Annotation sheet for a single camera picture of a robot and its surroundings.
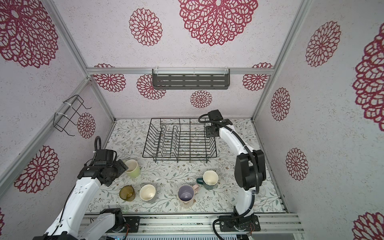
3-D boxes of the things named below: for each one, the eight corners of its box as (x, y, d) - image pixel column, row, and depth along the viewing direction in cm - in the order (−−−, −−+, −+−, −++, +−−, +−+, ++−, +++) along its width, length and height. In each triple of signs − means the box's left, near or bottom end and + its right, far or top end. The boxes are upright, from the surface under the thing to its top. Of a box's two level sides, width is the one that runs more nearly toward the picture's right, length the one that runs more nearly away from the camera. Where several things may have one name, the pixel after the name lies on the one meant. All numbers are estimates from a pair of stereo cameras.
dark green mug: (196, 186, 88) (197, 178, 79) (203, 175, 93) (205, 166, 84) (210, 194, 85) (212, 187, 76) (216, 182, 90) (219, 174, 81)
